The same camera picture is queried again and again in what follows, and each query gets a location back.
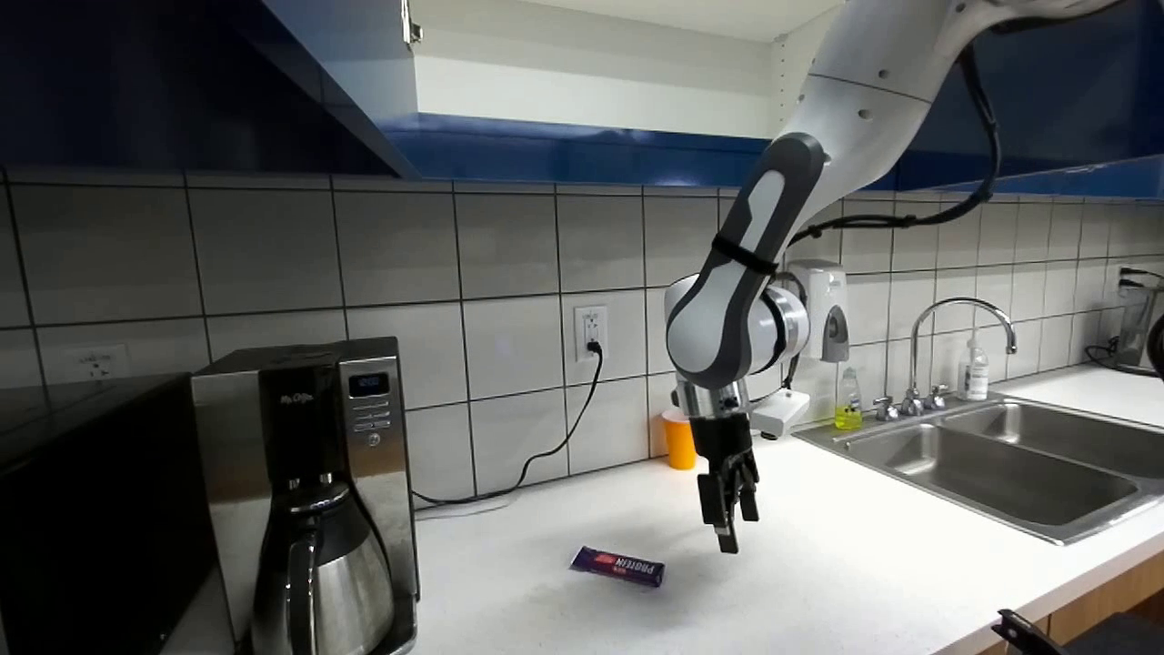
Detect black microwave oven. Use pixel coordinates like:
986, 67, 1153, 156
0, 370, 225, 655

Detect white wall soap dispenser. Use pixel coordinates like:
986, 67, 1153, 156
787, 264, 855, 368

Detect small white bottle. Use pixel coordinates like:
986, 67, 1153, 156
963, 335, 992, 404

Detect stainless steel coffee carafe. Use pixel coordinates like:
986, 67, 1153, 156
248, 478, 415, 655

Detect dark countertop appliance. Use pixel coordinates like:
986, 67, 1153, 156
1079, 267, 1164, 379

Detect white cupboard with blue frame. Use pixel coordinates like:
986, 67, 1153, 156
257, 0, 1164, 201

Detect blue cupboard door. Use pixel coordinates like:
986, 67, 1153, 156
896, 0, 1164, 201
0, 0, 420, 181

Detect black power cord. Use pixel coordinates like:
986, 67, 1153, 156
413, 339, 608, 515

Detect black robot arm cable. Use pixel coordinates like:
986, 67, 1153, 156
792, 43, 1009, 248

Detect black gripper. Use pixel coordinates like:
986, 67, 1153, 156
674, 379, 768, 558

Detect chrome sink faucet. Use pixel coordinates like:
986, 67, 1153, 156
875, 294, 1022, 427

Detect black chair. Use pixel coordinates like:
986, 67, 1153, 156
989, 606, 1164, 655

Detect orange plastic cup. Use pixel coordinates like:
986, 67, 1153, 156
659, 404, 701, 475

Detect purple protein candy bar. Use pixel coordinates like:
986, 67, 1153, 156
567, 541, 670, 595

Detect yellow dish soap bottle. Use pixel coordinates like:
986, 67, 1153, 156
828, 364, 868, 436

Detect stainless steel sink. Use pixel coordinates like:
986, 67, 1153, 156
799, 398, 1164, 545

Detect black steel coffee maker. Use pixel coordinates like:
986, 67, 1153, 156
188, 335, 427, 655

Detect white wall power outlet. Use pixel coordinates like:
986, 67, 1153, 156
571, 301, 616, 360
82, 345, 130, 387

